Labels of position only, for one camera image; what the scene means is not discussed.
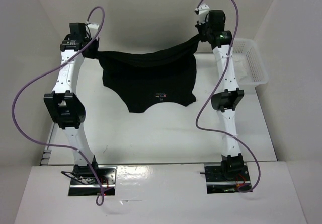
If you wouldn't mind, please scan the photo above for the white tank top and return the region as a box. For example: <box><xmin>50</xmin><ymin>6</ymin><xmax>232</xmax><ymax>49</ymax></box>
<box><xmin>234</xmin><ymin>59</ymin><xmax>248</xmax><ymax>84</ymax></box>

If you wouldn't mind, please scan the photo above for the white plastic basket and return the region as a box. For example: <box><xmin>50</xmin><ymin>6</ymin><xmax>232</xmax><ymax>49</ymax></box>
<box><xmin>232</xmin><ymin>38</ymin><xmax>269</xmax><ymax>87</ymax></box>

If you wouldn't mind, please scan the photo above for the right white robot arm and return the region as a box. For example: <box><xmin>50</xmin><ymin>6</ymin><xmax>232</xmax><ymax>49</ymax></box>
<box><xmin>195</xmin><ymin>4</ymin><xmax>245</xmax><ymax>180</ymax></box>

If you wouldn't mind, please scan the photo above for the black tank top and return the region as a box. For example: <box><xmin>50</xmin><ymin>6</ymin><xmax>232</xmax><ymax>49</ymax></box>
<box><xmin>94</xmin><ymin>35</ymin><xmax>200</xmax><ymax>113</ymax></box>

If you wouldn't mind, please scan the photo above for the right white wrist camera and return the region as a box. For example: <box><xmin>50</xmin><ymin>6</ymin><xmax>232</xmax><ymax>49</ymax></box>
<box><xmin>194</xmin><ymin>3</ymin><xmax>210</xmax><ymax>25</ymax></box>

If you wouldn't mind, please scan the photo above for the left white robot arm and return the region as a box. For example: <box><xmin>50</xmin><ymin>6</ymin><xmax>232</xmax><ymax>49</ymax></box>
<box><xmin>44</xmin><ymin>22</ymin><xmax>100</xmax><ymax>184</ymax></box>

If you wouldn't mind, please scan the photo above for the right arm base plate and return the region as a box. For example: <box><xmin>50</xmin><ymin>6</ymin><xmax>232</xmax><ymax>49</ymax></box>
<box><xmin>200</xmin><ymin>163</ymin><xmax>252</xmax><ymax>194</ymax></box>

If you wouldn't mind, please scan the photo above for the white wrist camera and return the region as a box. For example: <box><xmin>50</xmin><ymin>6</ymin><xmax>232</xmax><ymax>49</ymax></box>
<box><xmin>85</xmin><ymin>21</ymin><xmax>100</xmax><ymax>38</ymax></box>
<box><xmin>194</xmin><ymin>3</ymin><xmax>210</xmax><ymax>25</ymax></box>

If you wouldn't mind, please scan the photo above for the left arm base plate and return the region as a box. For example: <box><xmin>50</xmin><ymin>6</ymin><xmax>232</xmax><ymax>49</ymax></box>
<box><xmin>61</xmin><ymin>165</ymin><xmax>117</xmax><ymax>196</ymax></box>

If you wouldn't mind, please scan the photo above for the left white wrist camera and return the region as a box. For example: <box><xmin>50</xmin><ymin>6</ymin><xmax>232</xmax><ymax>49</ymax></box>
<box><xmin>85</xmin><ymin>21</ymin><xmax>100</xmax><ymax>38</ymax></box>

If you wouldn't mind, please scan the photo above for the aluminium table edge rail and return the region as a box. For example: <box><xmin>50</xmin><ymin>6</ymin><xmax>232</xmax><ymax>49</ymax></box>
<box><xmin>40</xmin><ymin>123</ymin><xmax>57</xmax><ymax>166</ymax></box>

